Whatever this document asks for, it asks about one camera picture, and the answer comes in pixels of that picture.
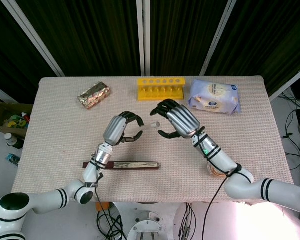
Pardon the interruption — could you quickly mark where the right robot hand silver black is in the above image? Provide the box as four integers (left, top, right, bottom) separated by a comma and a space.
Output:
149, 99, 201, 140

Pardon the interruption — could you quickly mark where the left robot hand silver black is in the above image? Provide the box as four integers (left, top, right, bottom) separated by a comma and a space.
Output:
102, 111, 145, 147

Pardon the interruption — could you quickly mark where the clear glass test tube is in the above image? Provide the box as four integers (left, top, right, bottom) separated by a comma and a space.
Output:
129, 122, 156, 136

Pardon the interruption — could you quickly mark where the yellow test tube rack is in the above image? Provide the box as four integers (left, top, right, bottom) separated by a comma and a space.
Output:
136, 77, 186, 102

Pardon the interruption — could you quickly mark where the gold foil snack package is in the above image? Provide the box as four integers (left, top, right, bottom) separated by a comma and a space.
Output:
77, 81, 113, 110

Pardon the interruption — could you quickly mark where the blue white tissue pack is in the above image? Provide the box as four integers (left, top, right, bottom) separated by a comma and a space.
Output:
187, 79, 242, 116

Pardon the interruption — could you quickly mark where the dark red folded fan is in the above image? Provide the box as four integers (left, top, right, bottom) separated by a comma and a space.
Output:
82, 161, 161, 172

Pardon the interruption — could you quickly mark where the pink waffle tablecloth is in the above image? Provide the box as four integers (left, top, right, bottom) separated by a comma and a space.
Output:
11, 75, 295, 204

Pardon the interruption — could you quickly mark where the clear tub of rubber bands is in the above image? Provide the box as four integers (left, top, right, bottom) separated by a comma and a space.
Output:
206, 163, 228, 179

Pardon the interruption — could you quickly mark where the dark green screen panel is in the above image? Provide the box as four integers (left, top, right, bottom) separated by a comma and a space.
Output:
149, 0, 227, 77
16, 0, 143, 78
206, 0, 300, 97
0, 0, 59, 105

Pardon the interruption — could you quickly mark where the dark bottle white cap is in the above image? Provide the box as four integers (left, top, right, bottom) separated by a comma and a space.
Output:
3, 132, 25, 150

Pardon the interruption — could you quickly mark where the white robot torso base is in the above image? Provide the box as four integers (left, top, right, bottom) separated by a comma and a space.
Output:
111, 200, 191, 240

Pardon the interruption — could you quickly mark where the blue patterned packet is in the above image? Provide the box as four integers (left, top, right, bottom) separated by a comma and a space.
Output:
6, 153, 21, 167

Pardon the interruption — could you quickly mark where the brown cardboard box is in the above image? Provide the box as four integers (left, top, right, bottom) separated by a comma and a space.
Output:
0, 92, 34, 140

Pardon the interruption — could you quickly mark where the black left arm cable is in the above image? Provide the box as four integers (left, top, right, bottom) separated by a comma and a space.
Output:
89, 154, 128, 240

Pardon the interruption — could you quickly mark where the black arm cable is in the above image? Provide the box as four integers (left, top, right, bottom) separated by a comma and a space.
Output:
192, 126, 242, 240
89, 154, 128, 240

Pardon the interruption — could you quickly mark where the white screen frame post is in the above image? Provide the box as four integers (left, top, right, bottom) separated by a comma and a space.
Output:
136, 0, 151, 76
7, 0, 66, 78
0, 81, 17, 104
269, 63, 300, 102
199, 0, 238, 77

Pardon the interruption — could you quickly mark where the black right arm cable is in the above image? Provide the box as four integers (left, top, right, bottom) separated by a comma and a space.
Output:
192, 126, 242, 240

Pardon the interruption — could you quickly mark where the black floor cable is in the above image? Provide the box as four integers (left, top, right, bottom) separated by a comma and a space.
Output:
279, 92, 300, 171

